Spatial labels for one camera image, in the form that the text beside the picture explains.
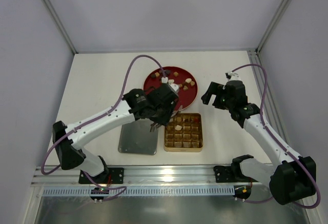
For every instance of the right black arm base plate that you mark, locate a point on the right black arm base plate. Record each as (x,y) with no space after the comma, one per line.
(223,174)

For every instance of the right aluminium frame post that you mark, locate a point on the right aluminium frame post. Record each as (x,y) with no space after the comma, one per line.
(273,24)

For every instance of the silver tin lid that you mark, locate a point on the silver tin lid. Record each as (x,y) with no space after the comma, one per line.
(136,138)

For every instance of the silver metal tongs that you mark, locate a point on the silver metal tongs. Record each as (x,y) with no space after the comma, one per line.
(154,126)

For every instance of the red round plate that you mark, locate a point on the red round plate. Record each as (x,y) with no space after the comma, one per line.
(188,88)

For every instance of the aluminium front rail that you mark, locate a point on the aluminium front rail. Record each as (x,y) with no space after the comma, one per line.
(139,175)

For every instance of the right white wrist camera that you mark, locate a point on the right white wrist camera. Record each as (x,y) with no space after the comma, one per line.
(232,76)

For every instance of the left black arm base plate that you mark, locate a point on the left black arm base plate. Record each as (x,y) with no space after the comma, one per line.
(112,176)

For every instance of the aluminium frame post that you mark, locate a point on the aluminium frame post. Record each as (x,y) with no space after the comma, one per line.
(273,24)
(60,26)

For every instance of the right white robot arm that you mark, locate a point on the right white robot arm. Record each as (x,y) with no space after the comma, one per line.
(290,177)

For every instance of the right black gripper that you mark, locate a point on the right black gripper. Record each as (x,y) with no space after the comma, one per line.
(213,95)

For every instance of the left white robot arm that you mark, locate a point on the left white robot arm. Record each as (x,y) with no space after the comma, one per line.
(158,106)

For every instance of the left aluminium frame post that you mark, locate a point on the left aluminium frame post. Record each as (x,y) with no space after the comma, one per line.
(60,26)

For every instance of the gold chocolate box tray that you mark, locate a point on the gold chocolate box tray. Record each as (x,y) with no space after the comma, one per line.
(188,139)

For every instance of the slotted grey cable duct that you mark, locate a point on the slotted grey cable duct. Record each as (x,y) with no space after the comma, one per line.
(132,191)

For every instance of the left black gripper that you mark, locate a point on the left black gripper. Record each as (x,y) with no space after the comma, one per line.
(161,118)

